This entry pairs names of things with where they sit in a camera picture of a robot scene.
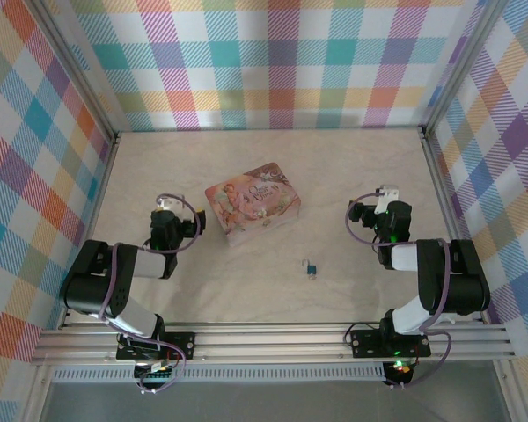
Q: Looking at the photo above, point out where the pink printed tin box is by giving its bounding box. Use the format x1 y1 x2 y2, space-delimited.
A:
204 162 301 249

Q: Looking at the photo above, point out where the grey metal shelf panel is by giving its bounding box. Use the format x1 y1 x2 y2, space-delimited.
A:
39 380 518 422

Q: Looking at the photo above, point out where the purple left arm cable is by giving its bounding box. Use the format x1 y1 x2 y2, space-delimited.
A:
99 193 210 395

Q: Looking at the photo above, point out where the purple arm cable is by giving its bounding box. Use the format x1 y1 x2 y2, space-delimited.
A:
99 193 210 395
343 192 452 391

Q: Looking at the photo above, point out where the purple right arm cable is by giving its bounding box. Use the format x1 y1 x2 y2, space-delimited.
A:
343 192 452 391

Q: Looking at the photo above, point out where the aluminium right side rail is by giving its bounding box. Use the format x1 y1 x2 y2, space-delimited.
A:
420 126 485 324

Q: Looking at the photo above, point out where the aluminium left side rail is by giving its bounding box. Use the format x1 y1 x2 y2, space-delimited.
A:
60 131 122 331

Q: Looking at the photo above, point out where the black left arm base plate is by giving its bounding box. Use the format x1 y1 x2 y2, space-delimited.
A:
115 331 198 362

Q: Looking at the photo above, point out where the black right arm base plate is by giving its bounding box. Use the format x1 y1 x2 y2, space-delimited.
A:
349 329 432 359

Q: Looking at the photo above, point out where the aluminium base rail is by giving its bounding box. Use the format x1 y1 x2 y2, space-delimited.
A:
29 323 517 365

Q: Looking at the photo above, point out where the grey slotted cable duct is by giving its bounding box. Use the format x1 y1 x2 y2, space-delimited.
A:
51 367 387 383

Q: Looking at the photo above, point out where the aluminium right corner post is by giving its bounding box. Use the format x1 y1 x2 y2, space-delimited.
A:
421 0 499 137

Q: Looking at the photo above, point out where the aluminium corner post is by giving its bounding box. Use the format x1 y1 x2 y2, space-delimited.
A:
37 0 121 144
421 0 499 137

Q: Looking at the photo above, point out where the aluminium left corner post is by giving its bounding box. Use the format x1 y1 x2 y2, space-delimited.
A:
37 0 121 144

